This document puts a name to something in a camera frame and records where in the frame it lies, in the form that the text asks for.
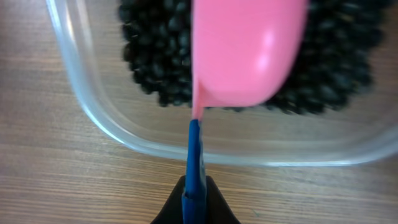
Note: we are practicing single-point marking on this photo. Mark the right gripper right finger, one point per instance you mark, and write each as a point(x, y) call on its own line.
point(217, 209)

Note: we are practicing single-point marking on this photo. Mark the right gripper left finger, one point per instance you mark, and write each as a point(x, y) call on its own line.
point(171, 212)

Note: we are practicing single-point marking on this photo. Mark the pink scoop blue handle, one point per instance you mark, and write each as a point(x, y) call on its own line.
point(242, 52)

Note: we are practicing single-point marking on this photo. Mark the clear plastic container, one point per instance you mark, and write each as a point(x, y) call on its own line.
point(89, 37)

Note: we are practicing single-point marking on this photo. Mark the black beans in container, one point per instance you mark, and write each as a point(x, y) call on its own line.
point(332, 64)

